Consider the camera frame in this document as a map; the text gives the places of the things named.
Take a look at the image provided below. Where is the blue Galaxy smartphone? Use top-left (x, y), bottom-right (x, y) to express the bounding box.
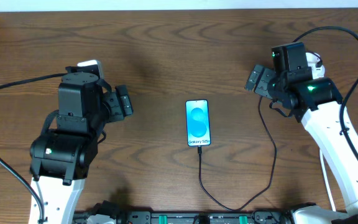
top-left (185, 100), bottom-right (211, 147)

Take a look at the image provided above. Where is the black USB charging cable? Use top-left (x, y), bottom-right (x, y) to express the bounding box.
top-left (197, 95), bottom-right (278, 212)

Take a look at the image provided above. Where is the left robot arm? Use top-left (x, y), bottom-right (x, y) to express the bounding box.
top-left (29, 60), bottom-right (133, 223)

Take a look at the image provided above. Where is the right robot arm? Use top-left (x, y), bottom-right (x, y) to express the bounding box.
top-left (245, 42), bottom-right (358, 223)

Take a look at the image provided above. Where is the white power strip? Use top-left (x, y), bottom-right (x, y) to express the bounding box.
top-left (306, 51), bottom-right (325, 79)

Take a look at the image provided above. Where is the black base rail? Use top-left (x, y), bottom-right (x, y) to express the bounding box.
top-left (72, 201), bottom-right (291, 224)

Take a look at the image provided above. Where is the black left camera cable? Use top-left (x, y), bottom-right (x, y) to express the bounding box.
top-left (0, 73), bottom-right (68, 224)

